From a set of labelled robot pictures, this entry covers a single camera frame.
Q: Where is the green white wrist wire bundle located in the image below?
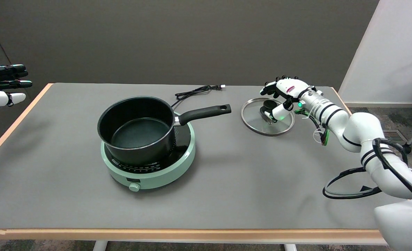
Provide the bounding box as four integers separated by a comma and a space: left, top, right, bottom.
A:
295, 108, 330, 146

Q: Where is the grey table mat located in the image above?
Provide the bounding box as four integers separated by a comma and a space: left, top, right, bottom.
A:
0, 83, 402, 230

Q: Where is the glass pot lid black knob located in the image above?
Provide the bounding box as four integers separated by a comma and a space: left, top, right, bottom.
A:
241, 98, 295, 136

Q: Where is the mint green induction cooker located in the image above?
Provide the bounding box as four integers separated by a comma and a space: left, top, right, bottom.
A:
100, 112, 196, 192

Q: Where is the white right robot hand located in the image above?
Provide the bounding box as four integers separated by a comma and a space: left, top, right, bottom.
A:
260, 76, 315, 123

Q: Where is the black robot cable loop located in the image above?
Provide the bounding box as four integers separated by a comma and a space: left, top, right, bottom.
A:
323, 138, 412, 211

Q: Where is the black power cord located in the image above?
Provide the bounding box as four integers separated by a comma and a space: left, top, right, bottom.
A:
170, 84, 226, 108

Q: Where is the black saucepan with handle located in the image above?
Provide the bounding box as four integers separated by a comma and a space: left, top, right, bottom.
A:
97, 96, 232, 166

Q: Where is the metal floor vent grille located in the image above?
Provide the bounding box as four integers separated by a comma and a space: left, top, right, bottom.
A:
382, 130, 408, 145

